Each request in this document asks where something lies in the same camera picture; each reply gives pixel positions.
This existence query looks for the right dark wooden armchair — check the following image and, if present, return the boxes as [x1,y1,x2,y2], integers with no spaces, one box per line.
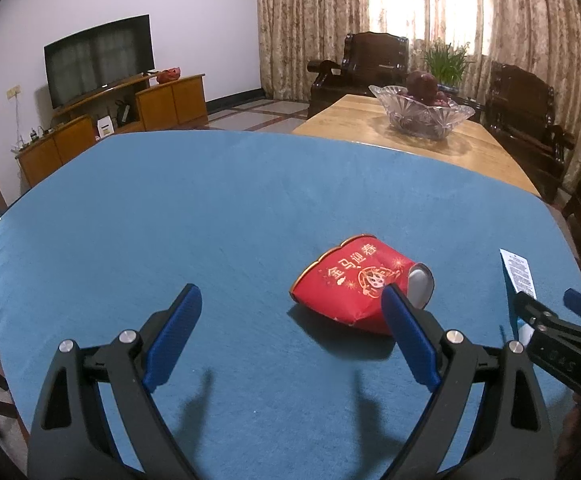
[485,62,575,203]

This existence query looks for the red ornament on cabinet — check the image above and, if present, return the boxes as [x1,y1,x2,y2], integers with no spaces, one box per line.
[156,67,181,84]

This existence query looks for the green potted plant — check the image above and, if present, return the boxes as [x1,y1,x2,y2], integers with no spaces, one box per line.
[425,40,469,87]

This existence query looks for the dark red fruit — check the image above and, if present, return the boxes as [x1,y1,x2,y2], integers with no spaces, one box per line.
[407,70,449,107]

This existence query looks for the blue table cloth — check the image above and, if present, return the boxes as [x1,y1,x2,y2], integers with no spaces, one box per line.
[0,131,581,479]

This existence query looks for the orange wooden tv cabinet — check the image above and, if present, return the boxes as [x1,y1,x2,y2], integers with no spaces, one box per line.
[15,72,208,188]

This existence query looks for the beige patterned curtains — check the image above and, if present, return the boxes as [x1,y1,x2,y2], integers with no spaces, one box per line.
[257,0,581,188]

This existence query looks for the black flat television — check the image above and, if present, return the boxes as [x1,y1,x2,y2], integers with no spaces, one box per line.
[44,14,155,108]

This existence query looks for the dark wooden armchair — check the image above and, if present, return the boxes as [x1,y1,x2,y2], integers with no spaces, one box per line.
[485,62,575,203]
[307,32,410,118]

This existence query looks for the glass fruit bowl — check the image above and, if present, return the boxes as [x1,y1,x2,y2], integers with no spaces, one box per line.
[369,84,476,141]

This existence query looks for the left dark wooden armchair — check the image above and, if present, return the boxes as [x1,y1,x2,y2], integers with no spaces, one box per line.
[307,32,410,118]

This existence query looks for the red snack bag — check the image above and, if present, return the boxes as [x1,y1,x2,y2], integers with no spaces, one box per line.
[289,234,435,335]

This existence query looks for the white router box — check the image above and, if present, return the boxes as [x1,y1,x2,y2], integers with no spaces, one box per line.
[96,116,115,139]

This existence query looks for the white cream tube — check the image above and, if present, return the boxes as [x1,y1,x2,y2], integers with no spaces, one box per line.
[499,248,537,346]

